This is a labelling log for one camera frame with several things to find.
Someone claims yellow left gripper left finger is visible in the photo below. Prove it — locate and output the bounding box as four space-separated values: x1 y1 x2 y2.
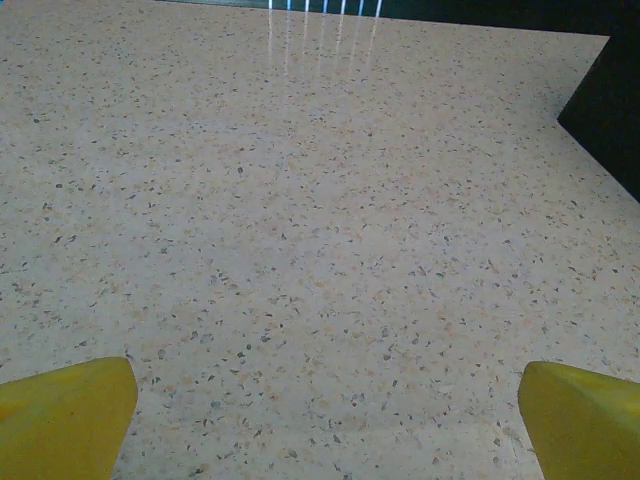
0 356 139 480

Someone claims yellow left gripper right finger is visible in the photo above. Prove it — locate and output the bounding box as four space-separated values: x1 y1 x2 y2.
518 360 640 480

